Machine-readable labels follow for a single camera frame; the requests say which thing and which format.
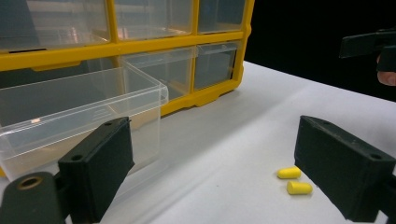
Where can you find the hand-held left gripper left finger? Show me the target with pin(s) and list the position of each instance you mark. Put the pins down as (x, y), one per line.
(96, 168)

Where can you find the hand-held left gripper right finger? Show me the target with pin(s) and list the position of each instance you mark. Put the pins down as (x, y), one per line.
(339, 161)

